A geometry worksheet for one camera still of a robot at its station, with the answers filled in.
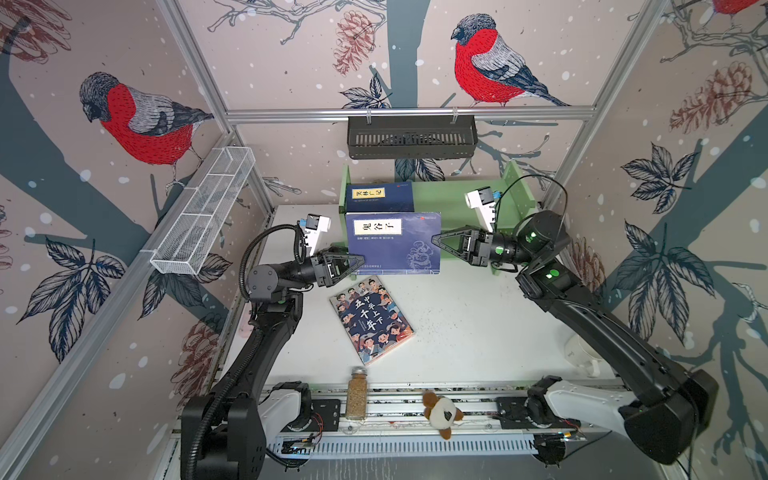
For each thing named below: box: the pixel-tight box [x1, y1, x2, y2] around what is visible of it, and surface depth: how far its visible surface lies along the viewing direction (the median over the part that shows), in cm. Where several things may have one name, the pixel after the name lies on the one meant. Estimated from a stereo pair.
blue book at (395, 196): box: [345, 181, 415, 212], surface depth 83 cm
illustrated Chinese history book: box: [329, 275, 416, 366], surface depth 90 cm
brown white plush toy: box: [422, 391, 464, 441], surface depth 73 cm
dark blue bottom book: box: [346, 212, 441, 275], surface depth 58 cm
